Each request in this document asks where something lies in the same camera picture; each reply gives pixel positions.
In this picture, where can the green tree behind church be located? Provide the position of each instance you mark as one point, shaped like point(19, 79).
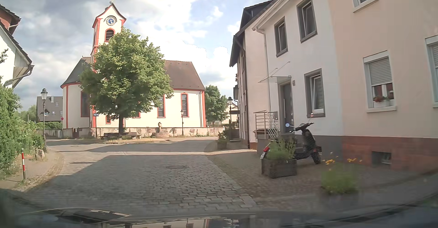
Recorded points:
point(215, 104)

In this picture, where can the potted plant by steps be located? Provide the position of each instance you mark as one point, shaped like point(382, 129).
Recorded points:
point(222, 140)

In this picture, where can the white church with red trim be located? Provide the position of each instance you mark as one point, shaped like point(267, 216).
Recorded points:
point(178, 108)

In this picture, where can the metal stair railing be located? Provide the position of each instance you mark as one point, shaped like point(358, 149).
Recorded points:
point(267, 125)

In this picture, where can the stone fountain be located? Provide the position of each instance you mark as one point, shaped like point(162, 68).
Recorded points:
point(159, 130)

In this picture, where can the white house with grey windows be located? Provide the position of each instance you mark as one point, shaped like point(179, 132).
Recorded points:
point(291, 56)

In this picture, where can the large green tree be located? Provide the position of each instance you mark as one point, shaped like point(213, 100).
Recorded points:
point(126, 77)

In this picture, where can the black scooter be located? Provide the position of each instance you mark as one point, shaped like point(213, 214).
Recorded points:
point(308, 145)

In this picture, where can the wooden bench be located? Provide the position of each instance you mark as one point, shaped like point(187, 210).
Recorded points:
point(119, 135)

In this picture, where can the grey cobbled road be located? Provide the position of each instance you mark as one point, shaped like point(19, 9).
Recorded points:
point(143, 176)

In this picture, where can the car's own bonnet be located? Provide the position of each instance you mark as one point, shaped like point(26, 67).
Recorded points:
point(219, 219)

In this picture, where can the cobbled pavement beside houses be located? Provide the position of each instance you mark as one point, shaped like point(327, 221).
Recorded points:
point(308, 187)

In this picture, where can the planter with yellow flowers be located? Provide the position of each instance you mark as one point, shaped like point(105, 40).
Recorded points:
point(338, 181)

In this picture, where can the grey slate building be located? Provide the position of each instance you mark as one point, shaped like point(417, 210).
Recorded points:
point(51, 110)

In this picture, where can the peach house with brick base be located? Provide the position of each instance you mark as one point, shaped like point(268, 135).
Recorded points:
point(393, 33)

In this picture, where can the sandy pavement with kerb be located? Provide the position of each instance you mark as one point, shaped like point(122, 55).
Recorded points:
point(34, 169)

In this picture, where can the green hedge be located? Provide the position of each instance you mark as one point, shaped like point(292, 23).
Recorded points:
point(10, 132)

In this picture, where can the white house with gutter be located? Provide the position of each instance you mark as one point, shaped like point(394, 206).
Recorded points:
point(8, 60)

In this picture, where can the lamp post with sign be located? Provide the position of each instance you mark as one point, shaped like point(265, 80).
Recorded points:
point(230, 118)

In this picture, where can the low stone wall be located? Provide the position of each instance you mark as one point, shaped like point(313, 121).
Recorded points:
point(191, 131)

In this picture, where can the small lamp post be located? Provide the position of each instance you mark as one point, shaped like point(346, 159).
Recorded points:
point(182, 123)

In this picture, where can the road sign on post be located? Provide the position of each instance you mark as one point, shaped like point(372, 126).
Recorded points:
point(95, 123)

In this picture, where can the old-style lamp post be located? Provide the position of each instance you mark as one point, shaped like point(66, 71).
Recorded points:
point(43, 118)

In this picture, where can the red and white marker post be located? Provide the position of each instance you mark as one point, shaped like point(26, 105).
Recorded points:
point(23, 164)

